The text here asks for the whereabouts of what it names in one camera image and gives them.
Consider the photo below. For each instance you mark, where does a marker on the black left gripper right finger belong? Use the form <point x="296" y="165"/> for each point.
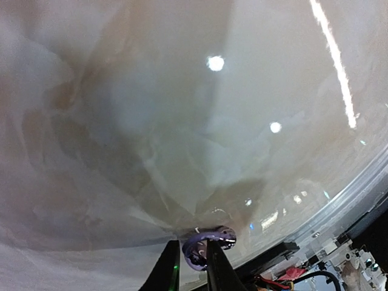
<point x="220" y="273"/>

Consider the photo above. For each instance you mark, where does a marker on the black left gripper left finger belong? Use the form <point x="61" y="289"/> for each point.
<point x="165" y="274"/>

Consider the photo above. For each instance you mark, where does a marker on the dark earbud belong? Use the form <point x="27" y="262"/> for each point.
<point x="194" y="248"/>

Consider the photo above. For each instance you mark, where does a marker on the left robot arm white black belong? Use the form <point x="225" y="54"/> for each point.
<point x="291" y="277"/>

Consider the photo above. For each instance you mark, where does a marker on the aluminium front rail base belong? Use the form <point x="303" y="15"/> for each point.
<point x="345" y="215"/>

